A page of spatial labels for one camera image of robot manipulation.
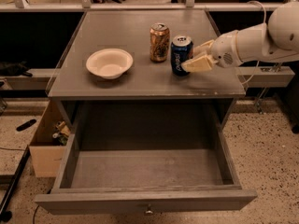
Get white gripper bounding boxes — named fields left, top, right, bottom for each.
left=181, top=30, right=242, bottom=73

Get blue pepsi can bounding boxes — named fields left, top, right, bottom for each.
left=171, top=35, right=193, bottom=77

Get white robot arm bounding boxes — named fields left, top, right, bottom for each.
left=182, top=2, right=299, bottom=73

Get crushed gold soda can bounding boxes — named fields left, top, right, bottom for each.
left=149, top=22, right=170, bottom=63

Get grey cabinet counter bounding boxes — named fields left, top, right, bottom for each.
left=49, top=9, right=245, bottom=119

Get open grey top drawer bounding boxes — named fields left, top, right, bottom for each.
left=36, top=102, right=257, bottom=215

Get metal drawer knob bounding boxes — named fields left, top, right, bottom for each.
left=144, top=204, right=153, bottom=216

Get white paper bowl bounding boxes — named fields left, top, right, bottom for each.
left=86, top=49, right=134, bottom=79

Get items inside cardboard box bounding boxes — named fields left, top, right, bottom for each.
left=52, top=121, right=70, bottom=146

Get cardboard box on floor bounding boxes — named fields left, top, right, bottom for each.
left=29, top=102, right=65, bottom=177

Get black object at left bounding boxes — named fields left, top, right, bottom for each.
left=0, top=61, right=33, bottom=77

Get black remote on floor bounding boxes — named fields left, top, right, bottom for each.
left=16, top=119, right=36, bottom=132

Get black bar on floor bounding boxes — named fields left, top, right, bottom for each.
left=0, top=147, right=30, bottom=224

